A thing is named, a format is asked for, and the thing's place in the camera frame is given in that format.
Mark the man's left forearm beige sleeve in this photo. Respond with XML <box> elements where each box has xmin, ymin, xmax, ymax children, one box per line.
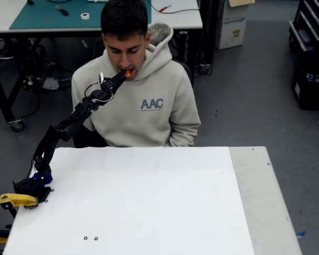
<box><xmin>169</xmin><ymin>116</ymin><xmax>202</xmax><ymax>147</ymax></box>

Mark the man in beige hoodie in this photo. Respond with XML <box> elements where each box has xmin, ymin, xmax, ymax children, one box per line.
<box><xmin>71</xmin><ymin>0</ymin><xmax>202</xmax><ymax>148</ymax></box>

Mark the crumpled white plastic bag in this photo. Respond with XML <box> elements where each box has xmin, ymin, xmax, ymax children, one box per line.
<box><xmin>41</xmin><ymin>76</ymin><xmax>60</xmax><ymax>90</ymax></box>

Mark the green cutting mat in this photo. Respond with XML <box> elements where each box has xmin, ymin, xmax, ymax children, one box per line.
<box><xmin>9</xmin><ymin>0</ymin><xmax>152</xmax><ymax>30</ymax></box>

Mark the grey caster wheel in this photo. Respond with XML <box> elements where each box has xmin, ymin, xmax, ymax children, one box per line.
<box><xmin>7</xmin><ymin>118</ymin><xmax>26</xmax><ymax>132</ymax></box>

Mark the large white paper sheet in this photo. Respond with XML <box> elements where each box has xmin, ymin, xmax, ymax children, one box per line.
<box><xmin>2</xmin><ymin>146</ymin><xmax>255</xmax><ymax>255</ymax></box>

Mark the white cardboard box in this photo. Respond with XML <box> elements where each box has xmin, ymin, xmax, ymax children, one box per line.
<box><xmin>215</xmin><ymin>0</ymin><xmax>249</xmax><ymax>50</ymax></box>

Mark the brown cardboard flap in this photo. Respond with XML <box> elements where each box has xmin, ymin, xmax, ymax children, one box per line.
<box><xmin>228</xmin><ymin>0</ymin><xmax>256</xmax><ymax>7</ymax></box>

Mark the black storage crate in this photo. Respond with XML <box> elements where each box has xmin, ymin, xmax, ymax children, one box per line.
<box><xmin>290</xmin><ymin>57</ymin><xmax>319</xmax><ymax>111</ymax></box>

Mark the black shelving rack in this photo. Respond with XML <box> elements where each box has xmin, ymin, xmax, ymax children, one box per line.
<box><xmin>288</xmin><ymin>0</ymin><xmax>319</xmax><ymax>53</ymax></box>

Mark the red and white servo cable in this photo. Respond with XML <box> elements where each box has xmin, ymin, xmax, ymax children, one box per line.
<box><xmin>84</xmin><ymin>81</ymin><xmax>115</xmax><ymax>103</ymax></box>

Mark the grey workbench with black frame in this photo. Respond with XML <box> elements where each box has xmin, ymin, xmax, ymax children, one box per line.
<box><xmin>0</xmin><ymin>0</ymin><xmax>204</xmax><ymax>132</ymax></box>

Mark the black-handled hand tool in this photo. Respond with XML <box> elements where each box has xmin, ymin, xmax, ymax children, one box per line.
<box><xmin>54</xmin><ymin>5</ymin><xmax>70</xmax><ymax>16</ymax></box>

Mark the thin black cable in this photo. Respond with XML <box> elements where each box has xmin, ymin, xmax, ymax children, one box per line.
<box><xmin>150</xmin><ymin>4</ymin><xmax>200</xmax><ymax>15</ymax></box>

